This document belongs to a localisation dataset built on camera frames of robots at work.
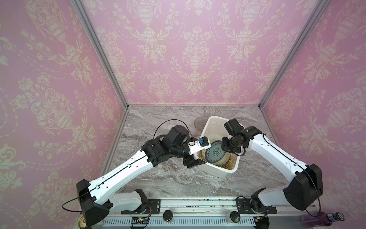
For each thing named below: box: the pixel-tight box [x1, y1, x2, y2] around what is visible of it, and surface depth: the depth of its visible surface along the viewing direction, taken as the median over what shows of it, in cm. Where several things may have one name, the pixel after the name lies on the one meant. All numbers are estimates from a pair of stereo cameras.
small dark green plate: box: [204, 141, 226, 163], surface depth 86 cm
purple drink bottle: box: [300, 211, 346, 228], surface depth 60 cm
